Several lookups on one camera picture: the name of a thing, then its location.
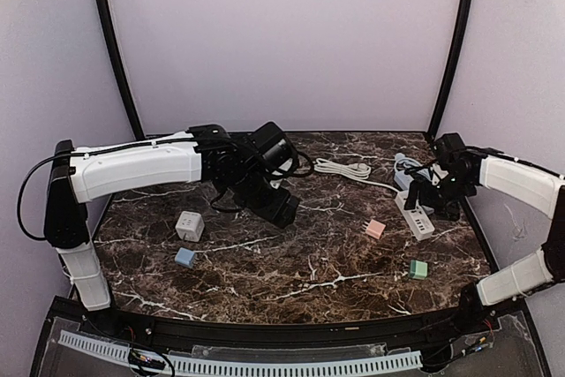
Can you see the white cube socket adapter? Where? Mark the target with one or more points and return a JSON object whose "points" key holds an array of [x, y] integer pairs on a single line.
{"points": [[190, 226]]}

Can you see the right black frame post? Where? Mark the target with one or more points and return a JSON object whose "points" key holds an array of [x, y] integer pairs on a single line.
{"points": [[454, 52]]}

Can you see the pink plug charger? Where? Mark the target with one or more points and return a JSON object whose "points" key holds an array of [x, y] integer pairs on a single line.
{"points": [[374, 229]]}

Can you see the small circuit board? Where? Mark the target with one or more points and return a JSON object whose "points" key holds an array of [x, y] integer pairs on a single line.
{"points": [[137, 358]]}

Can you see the white power strip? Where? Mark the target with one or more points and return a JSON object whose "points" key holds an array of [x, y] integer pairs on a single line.
{"points": [[418, 221]]}

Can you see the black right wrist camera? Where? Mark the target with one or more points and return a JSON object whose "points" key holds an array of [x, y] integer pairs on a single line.
{"points": [[447, 148]]}

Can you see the black frame post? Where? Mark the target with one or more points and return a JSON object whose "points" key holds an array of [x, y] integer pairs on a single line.
{"points": [[117, 65], [454, 52]]}

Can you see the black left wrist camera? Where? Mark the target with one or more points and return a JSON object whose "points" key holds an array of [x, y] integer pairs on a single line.
{"points": [[273, 145]]}

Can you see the black front rail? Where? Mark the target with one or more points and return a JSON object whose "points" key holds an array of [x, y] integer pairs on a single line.
{"points": [[425, 330]]}

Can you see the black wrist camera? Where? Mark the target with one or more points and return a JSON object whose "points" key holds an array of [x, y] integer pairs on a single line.
{"points": [[447, 148], [273, 145]]}

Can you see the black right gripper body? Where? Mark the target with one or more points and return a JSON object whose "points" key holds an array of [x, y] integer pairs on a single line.
{"points": [[445, 199]]}

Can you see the grey blue power strip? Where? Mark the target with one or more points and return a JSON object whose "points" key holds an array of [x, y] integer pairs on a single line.
{"points": [[403, 180]]}

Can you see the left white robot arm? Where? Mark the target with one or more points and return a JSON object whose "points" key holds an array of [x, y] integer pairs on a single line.
{"points": [[244, 164]]}

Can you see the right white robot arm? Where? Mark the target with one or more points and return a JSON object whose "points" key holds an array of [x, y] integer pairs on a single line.
{"points": [[466, 168]]}

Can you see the blue plug charger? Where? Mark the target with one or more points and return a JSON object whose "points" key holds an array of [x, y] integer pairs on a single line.
{"points": [[185, 258]]}

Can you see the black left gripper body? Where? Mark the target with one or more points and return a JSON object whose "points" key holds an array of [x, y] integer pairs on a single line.
{"points": [[248, 192]]}

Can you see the white slotted cable duct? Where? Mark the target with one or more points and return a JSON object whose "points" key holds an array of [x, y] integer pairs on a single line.
{"points": [[179, 364]]}

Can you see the green plug charger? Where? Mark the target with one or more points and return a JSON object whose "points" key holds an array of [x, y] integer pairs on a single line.
{"points": [[418, 270]]}

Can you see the left black frame post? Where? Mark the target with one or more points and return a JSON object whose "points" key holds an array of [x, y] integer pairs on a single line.
{"points": [[117, 65]]}

